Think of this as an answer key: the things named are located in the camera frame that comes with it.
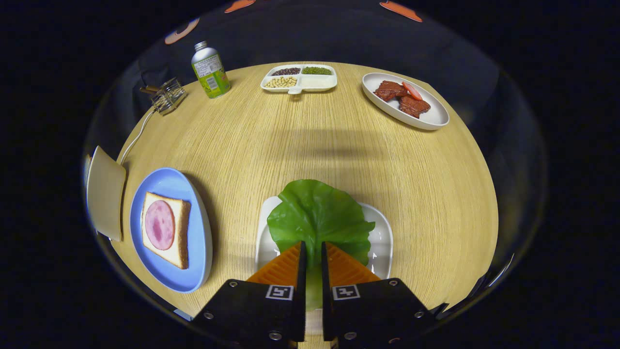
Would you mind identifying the metal wire utensil holder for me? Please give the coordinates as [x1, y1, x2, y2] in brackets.
[150, 78, 188, 116]

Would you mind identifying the pink ham slice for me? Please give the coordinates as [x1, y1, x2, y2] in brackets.
[145, 200, 176, 251]

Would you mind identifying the white toaster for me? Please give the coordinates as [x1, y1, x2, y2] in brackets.
[86, 145, 126, 242]

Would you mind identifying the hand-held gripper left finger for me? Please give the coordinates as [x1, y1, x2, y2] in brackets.
[192, 241, 307, 347]

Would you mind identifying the white divided dish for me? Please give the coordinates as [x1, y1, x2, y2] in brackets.
[260, 64, 338, 95]

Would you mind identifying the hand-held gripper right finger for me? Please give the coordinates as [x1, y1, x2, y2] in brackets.
[321, 241, 439, 347]

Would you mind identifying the black backdrop cloth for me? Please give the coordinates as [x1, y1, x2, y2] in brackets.
[82, 0, 548, 320]

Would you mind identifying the brown meat piece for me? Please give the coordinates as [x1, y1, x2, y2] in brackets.
[399, 95, 431, 119]
[373, 80, 408, 102]

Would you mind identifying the bread slice with ham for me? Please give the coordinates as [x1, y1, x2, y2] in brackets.
[141, 191, 191, 270]

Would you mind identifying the green lettuce leaf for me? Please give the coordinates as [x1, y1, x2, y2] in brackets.
[267, 179, 376, 311]

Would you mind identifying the white square plate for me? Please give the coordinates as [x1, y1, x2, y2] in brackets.
[255, 196, 394, 281]

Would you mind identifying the green-labelled metal bottle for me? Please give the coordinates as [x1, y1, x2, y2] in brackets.
[191, 41, 232, 99]

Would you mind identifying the white oval meat plate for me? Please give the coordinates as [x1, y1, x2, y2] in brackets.
[362, 72, 450, 131]

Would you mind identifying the blue round plate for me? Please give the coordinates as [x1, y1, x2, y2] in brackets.
[129, 167, 213, 293]

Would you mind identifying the white toaster cable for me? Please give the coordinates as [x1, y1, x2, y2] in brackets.
[119, 108, 158, 165]

